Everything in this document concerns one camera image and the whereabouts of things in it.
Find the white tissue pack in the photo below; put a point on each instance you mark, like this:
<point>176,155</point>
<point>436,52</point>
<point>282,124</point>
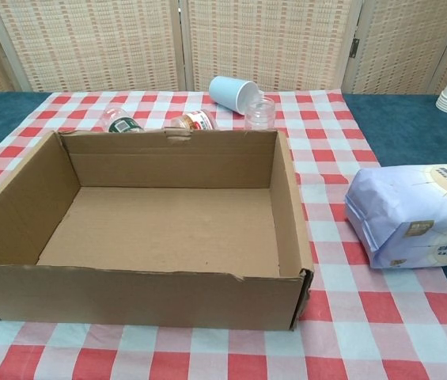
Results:
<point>417,221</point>

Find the open brown cardboard box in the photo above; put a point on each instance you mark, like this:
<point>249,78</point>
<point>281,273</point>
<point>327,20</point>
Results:
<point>160,221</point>

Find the red white checkered tablecloth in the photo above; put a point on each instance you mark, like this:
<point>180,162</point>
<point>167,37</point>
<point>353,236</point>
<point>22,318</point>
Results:
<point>365,316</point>

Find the red label plastic jar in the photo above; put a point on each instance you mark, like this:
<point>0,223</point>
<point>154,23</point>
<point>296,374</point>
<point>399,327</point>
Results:
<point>199,120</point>

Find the clear empty plastic jar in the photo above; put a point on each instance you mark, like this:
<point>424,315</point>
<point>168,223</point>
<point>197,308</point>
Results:
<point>260,115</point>

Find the white plastic cup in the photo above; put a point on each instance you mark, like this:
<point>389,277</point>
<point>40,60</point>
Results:
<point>233,94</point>

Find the green label plastic jar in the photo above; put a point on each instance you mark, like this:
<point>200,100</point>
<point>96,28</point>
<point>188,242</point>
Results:
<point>122,122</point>

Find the woven bamboo folding screen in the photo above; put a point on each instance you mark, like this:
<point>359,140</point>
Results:
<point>223,43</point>

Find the teal table cover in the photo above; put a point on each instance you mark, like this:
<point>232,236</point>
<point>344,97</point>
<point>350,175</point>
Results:
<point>417,126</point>

